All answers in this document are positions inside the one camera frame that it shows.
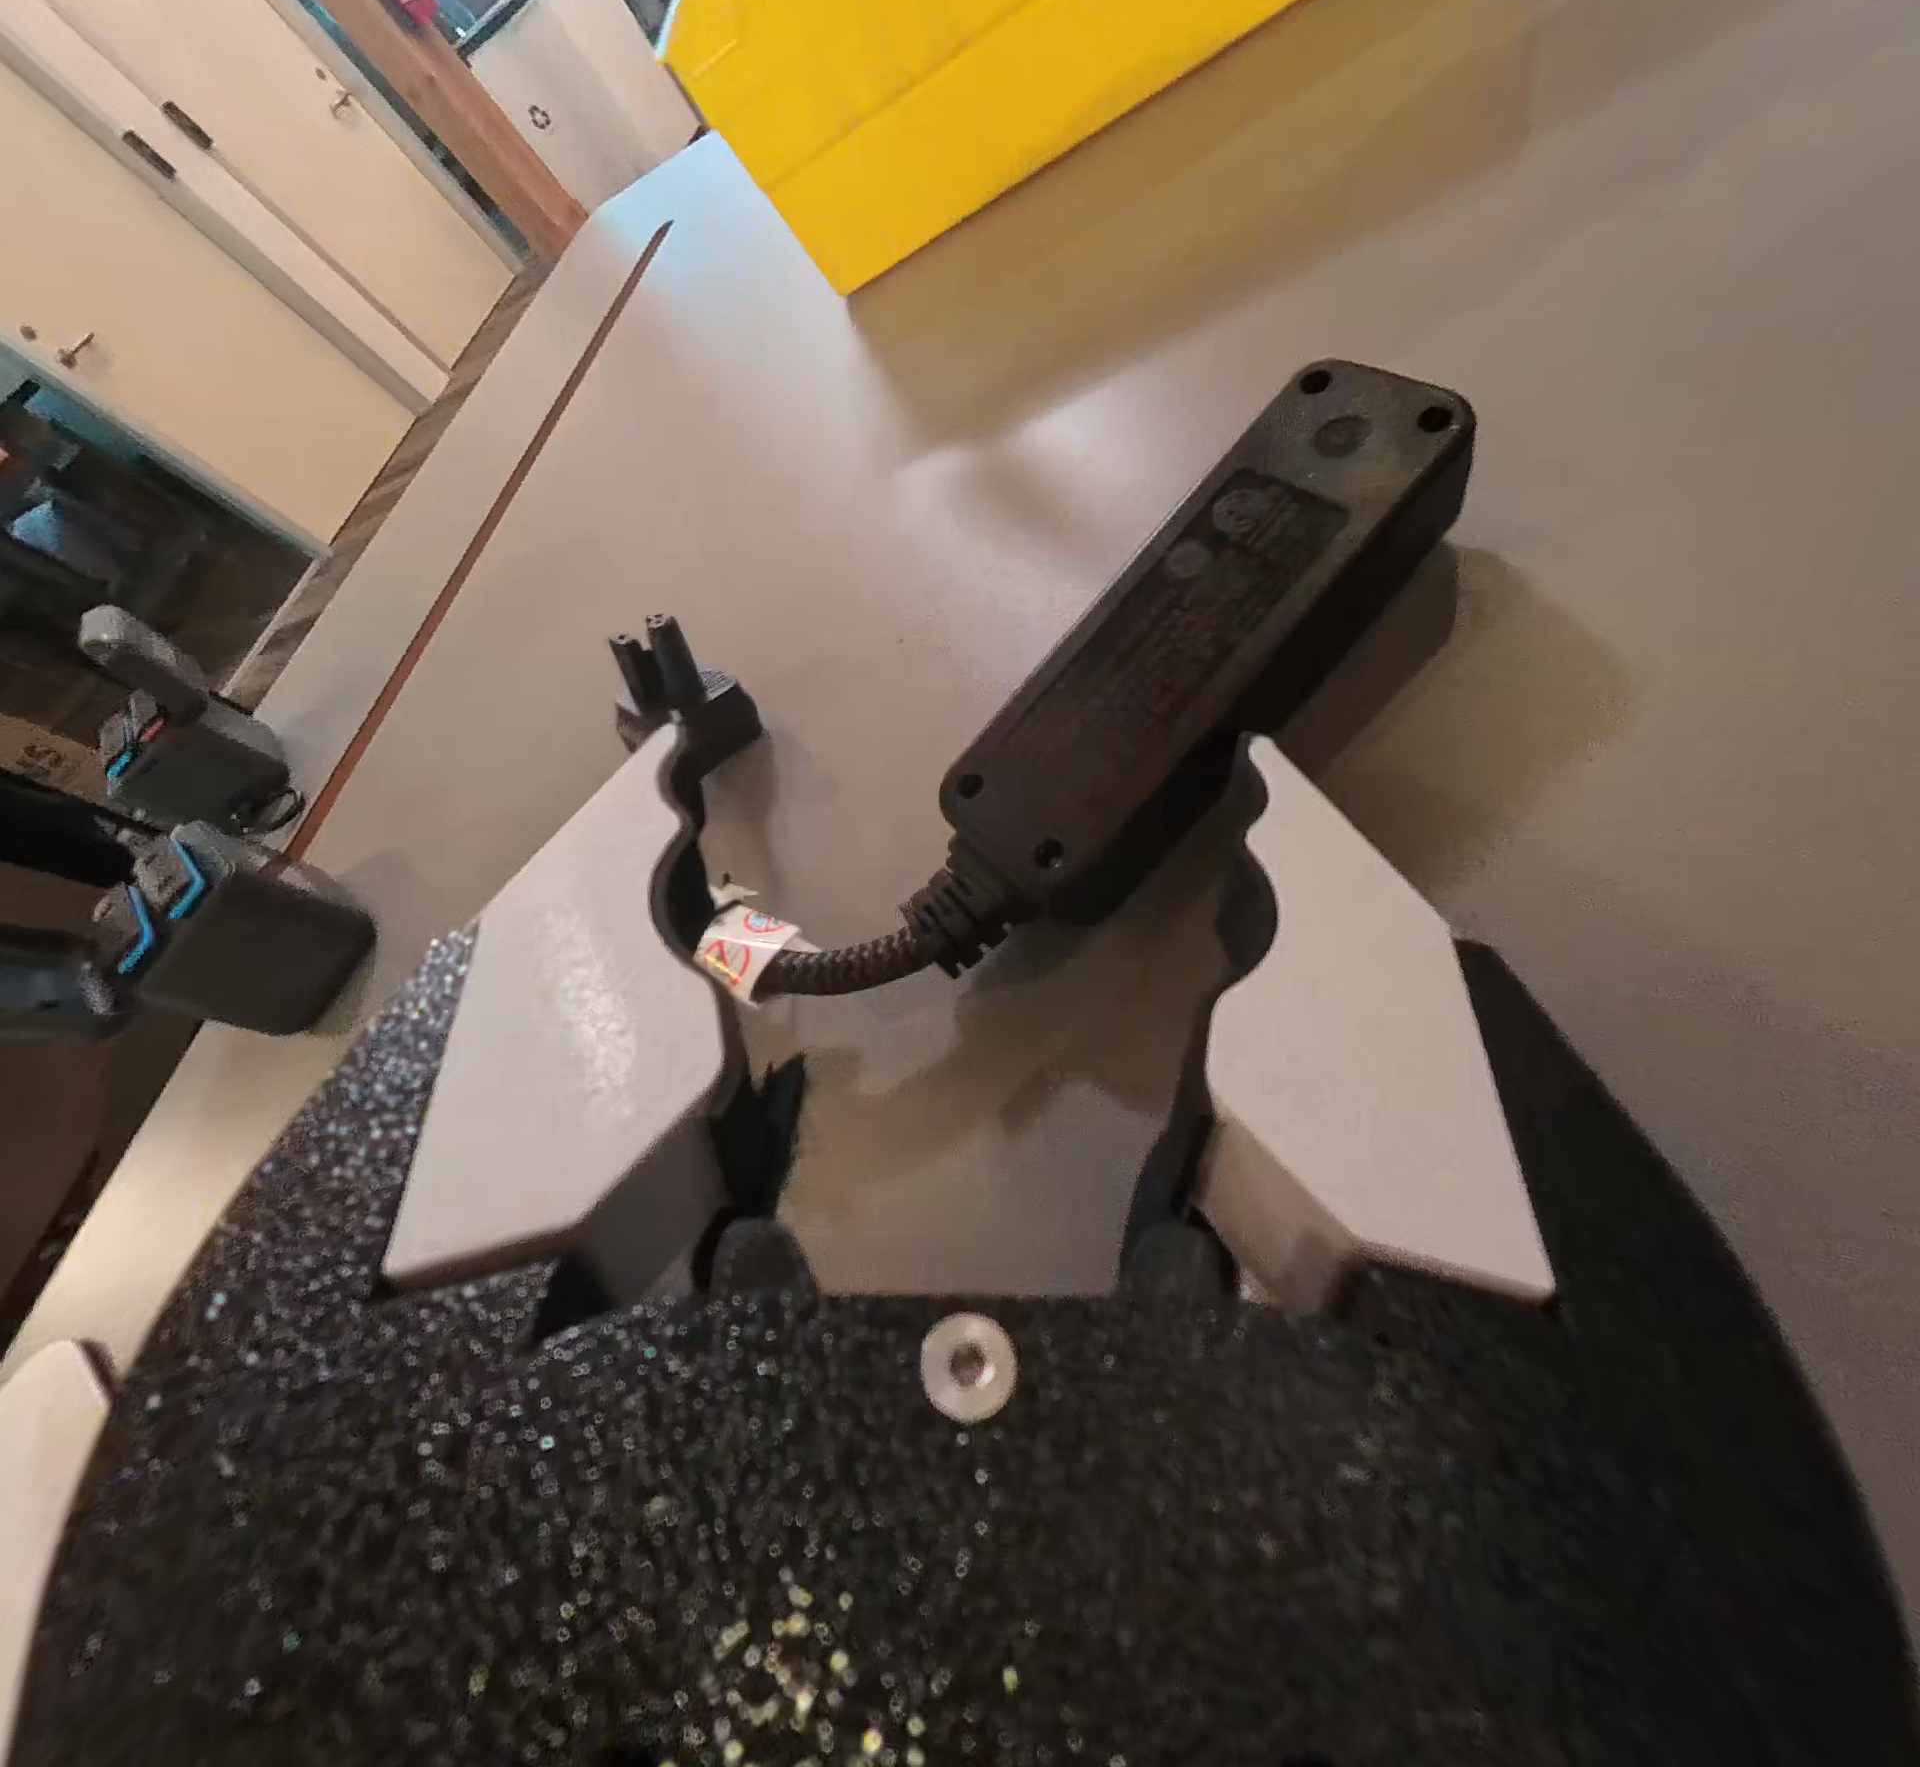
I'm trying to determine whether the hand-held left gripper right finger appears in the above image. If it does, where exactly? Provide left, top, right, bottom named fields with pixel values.
left=1190, top=734, right=1557, bottom=1320

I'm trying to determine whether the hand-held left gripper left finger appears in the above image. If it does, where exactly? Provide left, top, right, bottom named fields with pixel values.
left=379, top=722, right=752, bottom=1302

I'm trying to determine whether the black braided power strip cable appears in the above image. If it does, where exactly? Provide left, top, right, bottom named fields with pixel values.
left=694, top=880, right=1000, bottom=1015

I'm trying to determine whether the black power strip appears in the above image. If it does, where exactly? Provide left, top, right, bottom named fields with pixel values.
left=937, top=357, right=1479, bottom=932

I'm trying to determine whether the black angled plug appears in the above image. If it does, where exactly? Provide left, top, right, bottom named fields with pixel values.
left=606, top=610, right=768, bottom=768

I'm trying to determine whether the black battery charger case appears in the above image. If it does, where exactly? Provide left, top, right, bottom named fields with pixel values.
left=94, top=818, right=381, bottom=1036
left=76, top=600, right=306, bottom=837

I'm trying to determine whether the cream single door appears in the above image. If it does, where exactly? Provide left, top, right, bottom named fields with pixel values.
left=0, top=12, right=453, bottom=554

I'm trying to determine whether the white recycling bin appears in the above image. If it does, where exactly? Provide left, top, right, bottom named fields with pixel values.
left=468, top=0, right=707, bottom=213

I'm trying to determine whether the cream double door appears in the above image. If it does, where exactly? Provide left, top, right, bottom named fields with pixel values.
left=0, top=0, right=520, bottom=366

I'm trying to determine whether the yellow storage bin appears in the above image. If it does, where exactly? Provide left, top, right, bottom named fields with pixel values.
left=651, top=0, right=1474, bottom=300

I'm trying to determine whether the wooden post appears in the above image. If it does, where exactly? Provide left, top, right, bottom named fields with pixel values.
left=187, top=0, right=590, bottom=262

